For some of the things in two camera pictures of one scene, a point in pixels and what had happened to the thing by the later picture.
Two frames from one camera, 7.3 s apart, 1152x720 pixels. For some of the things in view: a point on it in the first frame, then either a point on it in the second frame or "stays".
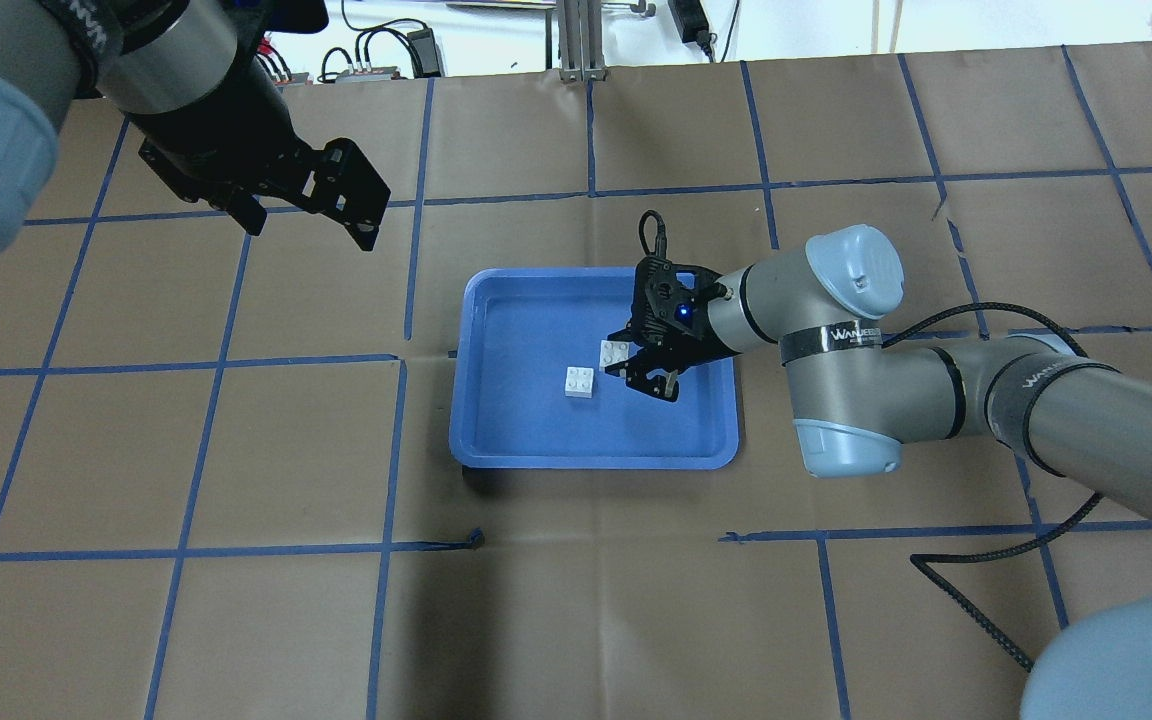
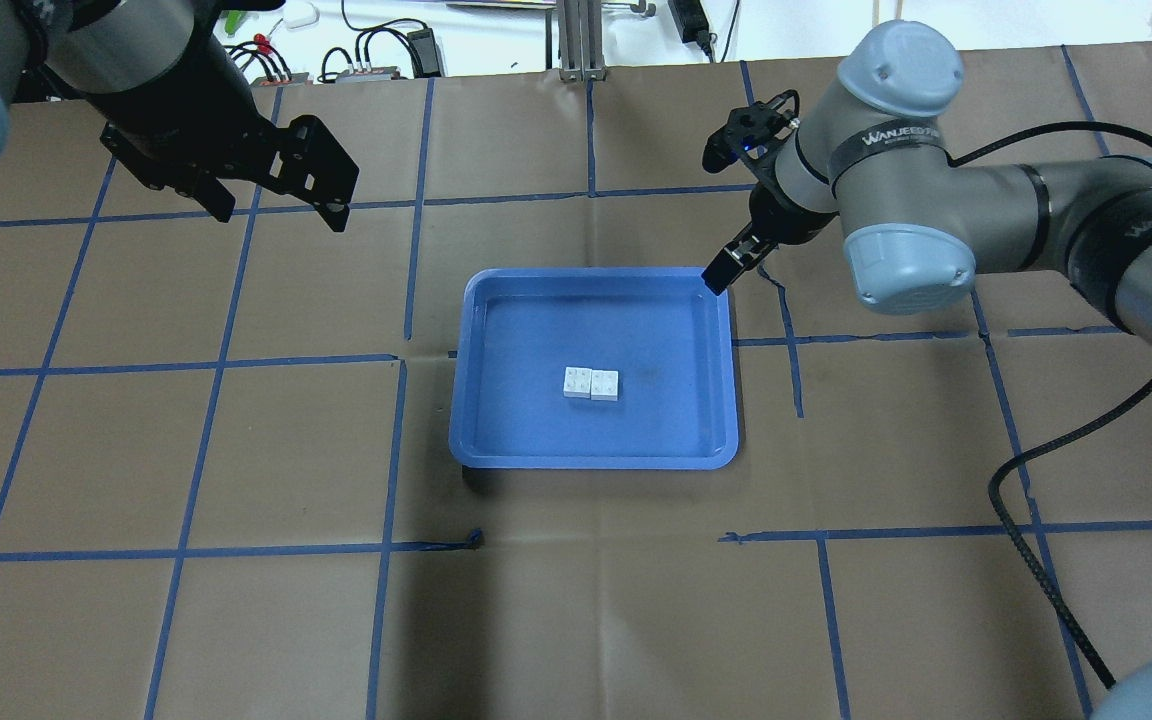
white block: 579,382 stays
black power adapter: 692,24 stays
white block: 612,352 → 604,385
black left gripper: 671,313 → 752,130
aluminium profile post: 580,39 stays
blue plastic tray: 520,328 stays
